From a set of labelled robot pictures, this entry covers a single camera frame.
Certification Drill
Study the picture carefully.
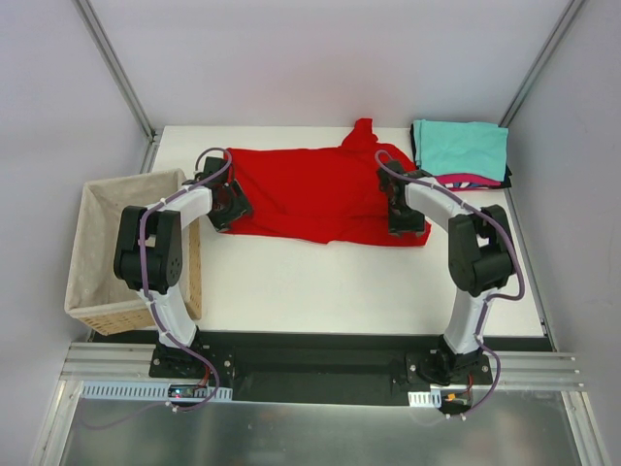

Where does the wicker basket with cloth liner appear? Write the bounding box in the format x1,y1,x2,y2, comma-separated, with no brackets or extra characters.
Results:
64,169,202,336

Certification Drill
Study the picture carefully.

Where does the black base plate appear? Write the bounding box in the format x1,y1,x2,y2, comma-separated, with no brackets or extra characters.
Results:
148,331,492,406

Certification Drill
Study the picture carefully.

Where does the red t shirt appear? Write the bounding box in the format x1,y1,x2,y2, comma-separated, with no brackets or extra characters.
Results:
229,118,431,248

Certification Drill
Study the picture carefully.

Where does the left aluminium frame post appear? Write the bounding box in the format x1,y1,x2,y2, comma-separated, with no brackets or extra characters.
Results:
73,0,157,143

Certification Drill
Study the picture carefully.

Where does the pink t shirt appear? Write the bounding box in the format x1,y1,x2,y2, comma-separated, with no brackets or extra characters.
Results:
436,174,502,191

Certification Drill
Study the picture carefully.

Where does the black t shirt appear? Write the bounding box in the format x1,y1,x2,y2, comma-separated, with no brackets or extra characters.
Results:
409,121,513,191

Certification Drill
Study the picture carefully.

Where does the aluminium frame post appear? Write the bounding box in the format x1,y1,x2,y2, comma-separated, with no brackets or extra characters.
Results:
499,0,589,128
73,0,157,143

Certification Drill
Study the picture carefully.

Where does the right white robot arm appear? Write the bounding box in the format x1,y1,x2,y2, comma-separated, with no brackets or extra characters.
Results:
377,160,524,386

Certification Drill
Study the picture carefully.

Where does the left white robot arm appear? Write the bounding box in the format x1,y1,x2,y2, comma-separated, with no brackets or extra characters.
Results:
114,148,252,378

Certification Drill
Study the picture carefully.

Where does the right aluminium frame post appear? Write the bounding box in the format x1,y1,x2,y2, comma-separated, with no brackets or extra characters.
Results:
499,0,589,128

